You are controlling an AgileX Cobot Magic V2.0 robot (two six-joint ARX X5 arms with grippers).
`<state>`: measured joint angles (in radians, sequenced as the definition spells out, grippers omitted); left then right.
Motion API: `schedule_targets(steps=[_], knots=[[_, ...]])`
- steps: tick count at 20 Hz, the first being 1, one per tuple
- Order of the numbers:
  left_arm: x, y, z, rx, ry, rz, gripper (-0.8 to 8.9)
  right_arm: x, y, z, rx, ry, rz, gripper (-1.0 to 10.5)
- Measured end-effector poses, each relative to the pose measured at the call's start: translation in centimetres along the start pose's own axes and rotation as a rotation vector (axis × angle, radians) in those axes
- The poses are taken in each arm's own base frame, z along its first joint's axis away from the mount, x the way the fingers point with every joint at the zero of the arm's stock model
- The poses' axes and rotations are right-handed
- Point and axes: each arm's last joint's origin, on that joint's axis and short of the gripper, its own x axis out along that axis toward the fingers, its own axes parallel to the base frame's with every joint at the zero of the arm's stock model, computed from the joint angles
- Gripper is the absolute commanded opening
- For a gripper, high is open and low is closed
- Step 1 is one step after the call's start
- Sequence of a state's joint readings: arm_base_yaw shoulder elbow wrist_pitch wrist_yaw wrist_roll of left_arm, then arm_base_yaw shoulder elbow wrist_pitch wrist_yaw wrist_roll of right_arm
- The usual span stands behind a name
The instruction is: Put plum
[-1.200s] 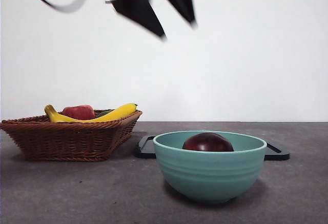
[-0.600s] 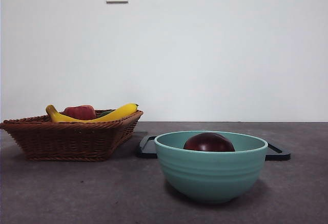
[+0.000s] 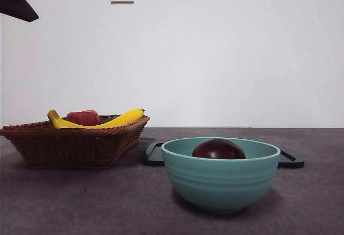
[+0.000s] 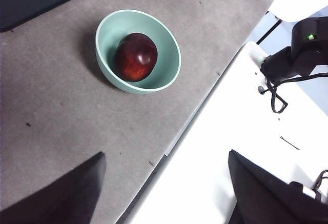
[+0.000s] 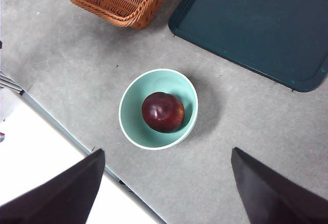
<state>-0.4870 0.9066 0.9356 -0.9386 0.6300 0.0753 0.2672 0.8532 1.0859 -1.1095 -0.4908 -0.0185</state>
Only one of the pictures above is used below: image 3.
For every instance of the dark red plum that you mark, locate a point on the dark red plum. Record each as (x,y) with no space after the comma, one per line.
(219,150)

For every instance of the teal ceramic bowl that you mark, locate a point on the teal ceramic bowl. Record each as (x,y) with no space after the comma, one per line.
(220,184)

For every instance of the red apple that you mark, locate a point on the red apple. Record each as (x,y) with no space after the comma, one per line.
(83,117)

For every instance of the green vegetable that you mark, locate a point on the green vegetable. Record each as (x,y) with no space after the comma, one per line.
(110,117)

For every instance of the brown wicker basket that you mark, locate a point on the brown wicker basket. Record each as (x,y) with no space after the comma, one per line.
(72,149)

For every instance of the yellow banana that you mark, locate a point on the yellow banana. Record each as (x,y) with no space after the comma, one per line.
(126,116)

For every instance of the black rectangular tray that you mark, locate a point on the black rectangular tray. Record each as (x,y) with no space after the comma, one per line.
(151,159)

